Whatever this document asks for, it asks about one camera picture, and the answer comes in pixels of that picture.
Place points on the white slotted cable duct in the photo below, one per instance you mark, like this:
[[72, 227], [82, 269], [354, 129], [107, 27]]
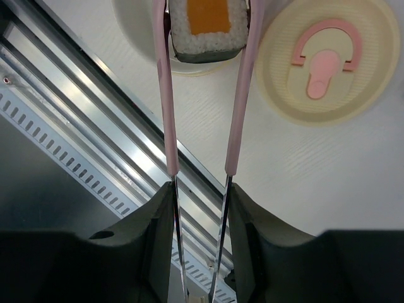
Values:
[[49, 182]]

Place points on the pink metal tongs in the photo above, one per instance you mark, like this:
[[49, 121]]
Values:
[[161, 35]]

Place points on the orange sushi piece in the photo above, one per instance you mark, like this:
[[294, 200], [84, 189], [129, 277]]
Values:
[[208, 31]]

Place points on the aluminium mounting rail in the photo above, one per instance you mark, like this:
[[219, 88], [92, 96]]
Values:
[[47, 72]]

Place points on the cream lid with pink handle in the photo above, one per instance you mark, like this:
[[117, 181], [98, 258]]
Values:
[[322, 62]]

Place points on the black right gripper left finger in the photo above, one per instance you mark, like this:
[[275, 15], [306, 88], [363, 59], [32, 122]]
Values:
[[126, 262]]

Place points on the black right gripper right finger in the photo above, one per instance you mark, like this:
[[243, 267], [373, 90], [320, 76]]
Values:
[[276, 262]]

